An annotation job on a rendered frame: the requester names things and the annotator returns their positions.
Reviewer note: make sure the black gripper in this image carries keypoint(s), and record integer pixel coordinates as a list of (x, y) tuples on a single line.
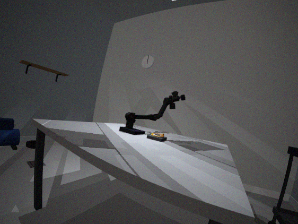
[(182, 98)]

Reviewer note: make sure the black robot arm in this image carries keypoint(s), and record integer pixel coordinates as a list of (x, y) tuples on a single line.
[(130, 117)]

